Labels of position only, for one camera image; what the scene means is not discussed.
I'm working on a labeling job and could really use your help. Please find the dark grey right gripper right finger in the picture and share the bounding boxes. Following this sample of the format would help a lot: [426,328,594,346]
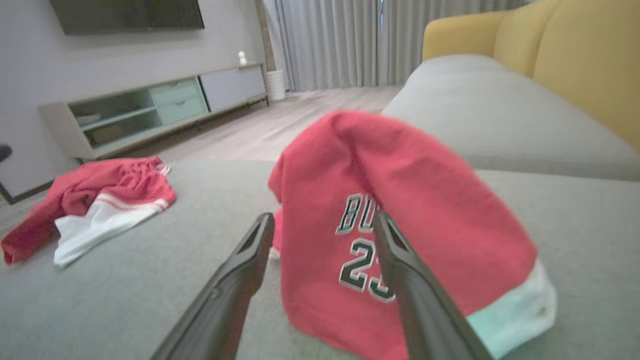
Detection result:
[374,210,496,360]

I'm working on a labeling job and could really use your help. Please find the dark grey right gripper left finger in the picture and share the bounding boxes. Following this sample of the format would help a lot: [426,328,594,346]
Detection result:
[150,212,276,360]

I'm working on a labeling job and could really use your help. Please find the red shorts with number 23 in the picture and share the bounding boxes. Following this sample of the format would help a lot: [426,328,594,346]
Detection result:
[267,110,558,360]

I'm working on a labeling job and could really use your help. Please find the red and white jersey shirt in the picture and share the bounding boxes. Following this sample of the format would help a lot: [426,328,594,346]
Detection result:
[0,156,177,268]

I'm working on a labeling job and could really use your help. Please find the large grey sofa chaise cushion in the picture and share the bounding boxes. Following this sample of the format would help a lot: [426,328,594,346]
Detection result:
[0,160,640,360]

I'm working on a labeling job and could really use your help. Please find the long low tv cabinet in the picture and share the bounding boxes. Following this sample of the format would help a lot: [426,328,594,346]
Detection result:
[37,62,271,164]

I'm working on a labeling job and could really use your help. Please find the brown box in cabinet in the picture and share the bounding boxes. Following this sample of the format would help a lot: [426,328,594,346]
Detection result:
[89,125,127,147]

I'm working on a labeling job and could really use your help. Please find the grey sofa seat cushion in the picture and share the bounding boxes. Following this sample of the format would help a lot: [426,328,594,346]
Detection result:
[381,54,640,182]

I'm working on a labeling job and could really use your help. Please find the grey pleated curtain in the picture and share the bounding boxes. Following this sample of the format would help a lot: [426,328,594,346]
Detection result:
[274,0,382,92]
[382,0,532,86]

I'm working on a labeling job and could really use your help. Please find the yellow sofa backrest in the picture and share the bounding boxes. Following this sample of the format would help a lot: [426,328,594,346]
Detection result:
[422,0,640,151]

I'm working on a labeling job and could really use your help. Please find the wooden wall post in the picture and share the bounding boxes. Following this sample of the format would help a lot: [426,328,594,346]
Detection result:
[254,0,277,72]

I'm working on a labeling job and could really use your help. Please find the black wall television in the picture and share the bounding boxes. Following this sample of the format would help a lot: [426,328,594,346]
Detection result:
[48,0,206,36]

